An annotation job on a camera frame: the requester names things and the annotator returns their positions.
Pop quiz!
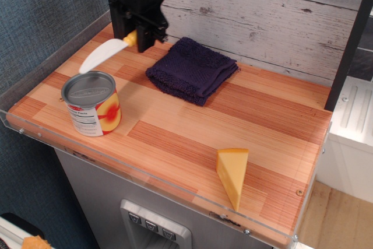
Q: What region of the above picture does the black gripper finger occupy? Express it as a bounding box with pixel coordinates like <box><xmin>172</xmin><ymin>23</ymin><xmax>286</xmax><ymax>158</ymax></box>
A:
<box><xmin>136</xmin><ymin>24</ymin><xmax>156</xmax><ymax>53</ymax></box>

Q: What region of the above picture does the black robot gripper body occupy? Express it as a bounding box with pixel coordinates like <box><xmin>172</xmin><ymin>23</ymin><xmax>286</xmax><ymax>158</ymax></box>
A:
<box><xmin>106</xmin><ymin>0</ymin><xmax>170</xmax><ymax>43</ymax></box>

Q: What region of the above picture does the white knife yellow handle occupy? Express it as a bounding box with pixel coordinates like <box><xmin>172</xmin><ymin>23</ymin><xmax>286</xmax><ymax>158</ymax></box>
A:
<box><xmin>79</xmin><ymin>30</ymin><xmax>138</xmax><ymax>74</ymax></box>

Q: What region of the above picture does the tin can yellow label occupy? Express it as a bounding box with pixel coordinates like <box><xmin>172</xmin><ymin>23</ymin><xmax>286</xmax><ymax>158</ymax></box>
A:
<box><xmin>61</xmin><ymin>71</ymin><xmax>122</xmax><ymax>137</ymax></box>

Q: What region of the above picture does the dark purple folded towel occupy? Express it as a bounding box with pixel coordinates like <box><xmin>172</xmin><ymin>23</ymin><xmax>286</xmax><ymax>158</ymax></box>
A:
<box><xmin>146</xmin><ymin>37</ymin><xmax>238</xmax><ymax>106</ymax></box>

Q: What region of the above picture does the clear acrylic edge guard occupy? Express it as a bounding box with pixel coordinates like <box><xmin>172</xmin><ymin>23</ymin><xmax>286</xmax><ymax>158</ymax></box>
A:
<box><xmin>1</xmin><ymin>14</ymin><xmax>332</xmax><ymax>248</ymax></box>

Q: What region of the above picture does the yellow cheese wedge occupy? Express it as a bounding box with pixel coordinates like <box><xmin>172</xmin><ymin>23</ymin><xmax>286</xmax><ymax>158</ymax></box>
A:
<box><xmin>216</xmin><ymin>148</ymin><xmax>249</xmax><ymax>212</ymax></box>

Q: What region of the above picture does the silver toy fridge cabinet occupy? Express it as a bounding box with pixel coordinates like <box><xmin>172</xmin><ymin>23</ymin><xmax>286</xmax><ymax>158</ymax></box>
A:
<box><xmin>56</xmin><ymin>150</ymin><xmax>270</xmax><ymax>248</ymax></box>

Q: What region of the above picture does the ice dispenser button panel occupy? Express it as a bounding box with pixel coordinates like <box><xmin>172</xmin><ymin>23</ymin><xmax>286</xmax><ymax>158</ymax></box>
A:
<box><xmin>120</xmin><ymin>199</ymin><xmax>192</xmax><ymax>249</ymax></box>

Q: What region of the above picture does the black orange object bottom-left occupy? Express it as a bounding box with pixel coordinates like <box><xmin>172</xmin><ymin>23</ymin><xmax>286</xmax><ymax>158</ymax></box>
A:
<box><xmin>1</xmin><ymin>213</ymin><xmax>52</xmax><ymax>248</ymax></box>

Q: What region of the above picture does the white toy sink unit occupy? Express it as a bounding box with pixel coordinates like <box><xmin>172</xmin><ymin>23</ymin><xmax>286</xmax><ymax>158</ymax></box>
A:
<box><xmin>316</xmin><ymin>76</ymin><xmax>372</xmax><ymax>202</ymax></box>

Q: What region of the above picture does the dark right vertical post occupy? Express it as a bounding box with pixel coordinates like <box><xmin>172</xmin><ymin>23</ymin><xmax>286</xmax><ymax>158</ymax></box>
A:
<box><xmin>324</xmin><ymin>0</ymin><xmax>372</xmax><ymax>111</ymax></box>

